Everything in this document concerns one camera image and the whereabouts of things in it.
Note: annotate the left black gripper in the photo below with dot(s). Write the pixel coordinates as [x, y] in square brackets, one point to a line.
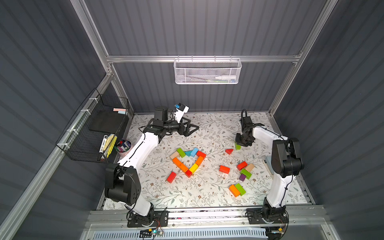
[184, 128]

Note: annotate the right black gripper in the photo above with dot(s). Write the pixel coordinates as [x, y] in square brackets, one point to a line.
[245, 139]

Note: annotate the light blue block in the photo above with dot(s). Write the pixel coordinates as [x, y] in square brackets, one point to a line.
[194, 152]

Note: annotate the red triangle block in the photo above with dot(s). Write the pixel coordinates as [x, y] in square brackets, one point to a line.
[229, 151]

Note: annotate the beige wooden block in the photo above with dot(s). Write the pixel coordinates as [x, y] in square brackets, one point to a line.
[174, 155]

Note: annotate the orange block low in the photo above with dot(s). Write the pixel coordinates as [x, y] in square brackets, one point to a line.
[183, 168]

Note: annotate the red block low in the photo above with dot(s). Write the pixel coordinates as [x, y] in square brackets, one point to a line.
[224, 169]

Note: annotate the red small block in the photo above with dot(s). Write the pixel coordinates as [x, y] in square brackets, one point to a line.
[188, 173]

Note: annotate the red long block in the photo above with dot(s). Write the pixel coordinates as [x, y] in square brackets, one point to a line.
[171, 177]

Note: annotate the yellow block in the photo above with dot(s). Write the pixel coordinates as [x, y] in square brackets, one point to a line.
[194, 168]

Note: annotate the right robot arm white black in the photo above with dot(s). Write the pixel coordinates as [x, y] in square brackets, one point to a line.
[286, 163]

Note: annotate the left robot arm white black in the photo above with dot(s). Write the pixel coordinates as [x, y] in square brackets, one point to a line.
[122, 182]

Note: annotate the beige block right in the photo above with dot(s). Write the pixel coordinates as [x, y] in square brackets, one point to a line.
[249, 168]

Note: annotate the purple small block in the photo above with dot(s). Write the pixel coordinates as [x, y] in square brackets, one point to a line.
[242, 177]

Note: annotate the orange block bottom pair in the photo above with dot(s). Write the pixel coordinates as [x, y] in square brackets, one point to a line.
[234, 191]

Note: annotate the green block bottom pair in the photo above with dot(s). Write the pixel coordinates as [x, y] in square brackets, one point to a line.
[241, 190]

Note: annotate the white marker in basket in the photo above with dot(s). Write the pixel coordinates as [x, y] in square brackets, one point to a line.
[227, 78]

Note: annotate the pink pen cup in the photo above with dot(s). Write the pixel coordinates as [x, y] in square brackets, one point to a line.
[123, 147]

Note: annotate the yellow highlighter pack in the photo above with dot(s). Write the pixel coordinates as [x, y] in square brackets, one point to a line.
[109, 146]

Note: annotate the black notebook in basket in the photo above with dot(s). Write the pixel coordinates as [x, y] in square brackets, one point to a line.
[106, 122]

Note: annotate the small circuit board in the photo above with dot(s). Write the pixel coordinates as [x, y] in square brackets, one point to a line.
[150, 234]

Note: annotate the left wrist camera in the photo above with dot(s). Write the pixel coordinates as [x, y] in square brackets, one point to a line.
[181, 109]

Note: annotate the white wire mesh basket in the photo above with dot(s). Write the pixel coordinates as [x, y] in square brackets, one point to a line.
[202, 71]

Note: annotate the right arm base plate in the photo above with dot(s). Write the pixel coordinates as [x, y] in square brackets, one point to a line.
[267, 215]

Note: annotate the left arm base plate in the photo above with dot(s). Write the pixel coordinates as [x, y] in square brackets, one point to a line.
[153, 220]

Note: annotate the black wire mesh basket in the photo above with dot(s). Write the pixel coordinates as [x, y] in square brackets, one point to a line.
[94, 132]

